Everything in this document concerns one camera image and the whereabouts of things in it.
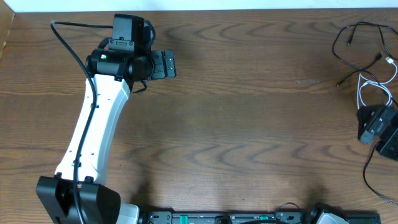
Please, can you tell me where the white usb cable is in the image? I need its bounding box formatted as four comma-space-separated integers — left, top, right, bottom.
356, 56, 398, 110

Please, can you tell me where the black usb cable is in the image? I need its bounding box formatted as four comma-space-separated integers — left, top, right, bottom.
331, 21, 398, 108

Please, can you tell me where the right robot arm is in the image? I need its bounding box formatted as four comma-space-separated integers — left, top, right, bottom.
356, 105, 397, 161

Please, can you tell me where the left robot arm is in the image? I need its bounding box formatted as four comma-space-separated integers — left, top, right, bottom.
36, 14, 176, 223

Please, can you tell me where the right camera black cable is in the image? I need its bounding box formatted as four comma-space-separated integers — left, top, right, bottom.
362, 141, 398, 207

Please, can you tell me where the camera black cable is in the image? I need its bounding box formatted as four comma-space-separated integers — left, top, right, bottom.
50, 20, 114, 224
362, 141, 398, 207

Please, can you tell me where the left camera black cable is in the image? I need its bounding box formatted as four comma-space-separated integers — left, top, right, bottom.
50, 20, 114, 224

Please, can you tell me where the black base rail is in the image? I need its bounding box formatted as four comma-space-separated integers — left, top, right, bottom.
137, 202, 382, 224

